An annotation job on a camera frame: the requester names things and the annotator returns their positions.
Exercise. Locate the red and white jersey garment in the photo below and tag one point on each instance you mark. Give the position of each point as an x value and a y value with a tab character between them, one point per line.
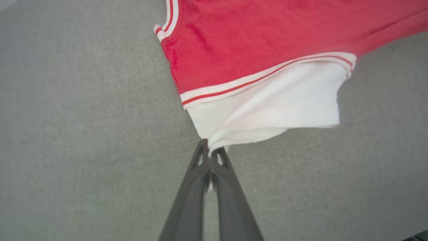
250	43

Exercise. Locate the grey fabric sofa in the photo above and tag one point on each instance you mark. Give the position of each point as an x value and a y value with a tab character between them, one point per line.
83	134

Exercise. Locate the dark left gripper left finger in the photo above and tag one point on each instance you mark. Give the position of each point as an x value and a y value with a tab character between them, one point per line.
189	207

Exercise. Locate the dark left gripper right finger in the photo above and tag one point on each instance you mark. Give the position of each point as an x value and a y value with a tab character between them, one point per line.
232	207

